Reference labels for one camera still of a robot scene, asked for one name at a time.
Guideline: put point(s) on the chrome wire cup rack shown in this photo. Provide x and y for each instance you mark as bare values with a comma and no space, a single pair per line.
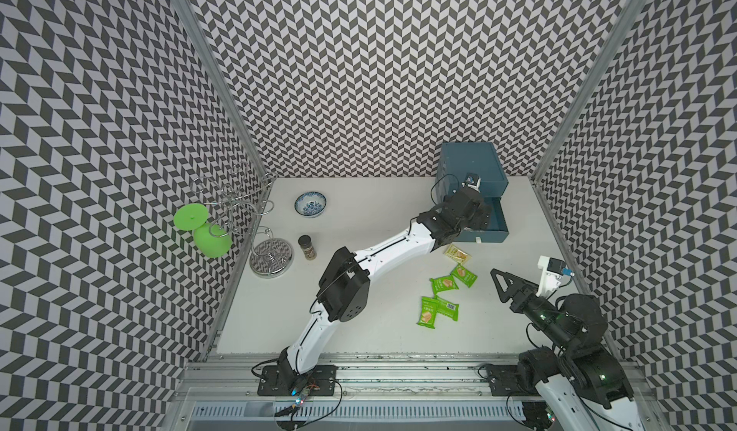
238,210

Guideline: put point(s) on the green plastic cup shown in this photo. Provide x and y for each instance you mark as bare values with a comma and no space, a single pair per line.
190,217
212,240

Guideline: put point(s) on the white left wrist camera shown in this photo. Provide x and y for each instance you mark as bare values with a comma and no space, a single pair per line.
472,181

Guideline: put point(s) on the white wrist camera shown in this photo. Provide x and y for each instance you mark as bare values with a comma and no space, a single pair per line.
472,181
553,273

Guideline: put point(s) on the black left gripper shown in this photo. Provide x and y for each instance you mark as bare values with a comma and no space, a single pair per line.
481,217

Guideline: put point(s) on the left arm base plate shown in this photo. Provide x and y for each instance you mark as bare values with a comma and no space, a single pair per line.
321,381

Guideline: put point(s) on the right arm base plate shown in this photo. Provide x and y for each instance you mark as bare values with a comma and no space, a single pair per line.
508,380

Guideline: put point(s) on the black lid spice jar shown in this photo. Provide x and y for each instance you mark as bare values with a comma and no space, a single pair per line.
307,247

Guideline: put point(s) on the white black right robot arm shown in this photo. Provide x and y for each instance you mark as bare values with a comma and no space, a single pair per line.
582,385

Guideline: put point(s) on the blue white porcelain bowl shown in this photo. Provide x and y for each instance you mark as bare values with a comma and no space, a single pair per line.
310,204

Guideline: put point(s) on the green plastic cup lower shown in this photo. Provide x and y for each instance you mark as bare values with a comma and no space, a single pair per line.
212,240

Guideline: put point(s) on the green cookie packet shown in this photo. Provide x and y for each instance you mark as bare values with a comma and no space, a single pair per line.
462,274
428,312
446,308
443,284

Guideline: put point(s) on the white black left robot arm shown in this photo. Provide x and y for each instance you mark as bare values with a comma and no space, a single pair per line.
346,281

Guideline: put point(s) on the green plastic cup upper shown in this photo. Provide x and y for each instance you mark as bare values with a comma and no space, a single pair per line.
190,217

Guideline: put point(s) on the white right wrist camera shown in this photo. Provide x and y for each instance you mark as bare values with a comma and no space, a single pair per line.
553,273

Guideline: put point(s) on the teal three-drawer cabinet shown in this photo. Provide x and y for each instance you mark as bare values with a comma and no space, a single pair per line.
475,164

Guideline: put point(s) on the yellow cookie packet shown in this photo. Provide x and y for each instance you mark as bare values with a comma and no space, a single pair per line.
457,255

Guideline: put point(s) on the aluminium front rail frame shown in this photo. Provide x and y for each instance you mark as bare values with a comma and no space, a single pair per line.
373,391

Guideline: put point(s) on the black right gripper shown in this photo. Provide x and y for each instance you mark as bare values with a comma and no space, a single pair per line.
528,289

